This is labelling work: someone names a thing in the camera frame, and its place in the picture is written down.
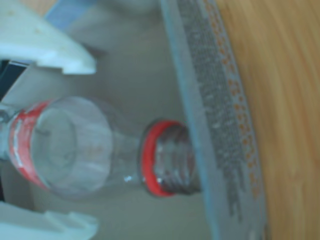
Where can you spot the grey cardboard box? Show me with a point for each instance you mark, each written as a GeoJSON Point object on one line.
{"type": "Point", "coordinates": [140, 75]}

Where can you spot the clear bottle barcode red label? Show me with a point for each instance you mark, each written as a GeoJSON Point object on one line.
{"type": "Point", "coordinates": [75, 150]}

